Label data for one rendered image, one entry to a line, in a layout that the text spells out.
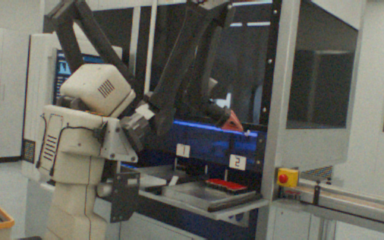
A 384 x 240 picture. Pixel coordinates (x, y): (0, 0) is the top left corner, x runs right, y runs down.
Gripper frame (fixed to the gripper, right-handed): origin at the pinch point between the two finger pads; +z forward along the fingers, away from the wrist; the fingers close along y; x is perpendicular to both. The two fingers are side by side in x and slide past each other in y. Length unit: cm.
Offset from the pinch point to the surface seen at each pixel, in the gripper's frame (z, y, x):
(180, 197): -1.8, -0.9, 38.3
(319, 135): 54, 61, -1
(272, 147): 24.1, 24.2, 7.1
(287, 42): 4, 39, -32
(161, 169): -6, 51, 61
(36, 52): -93, 53, 43
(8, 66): -220, 418, 254
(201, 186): 10, 26, 43
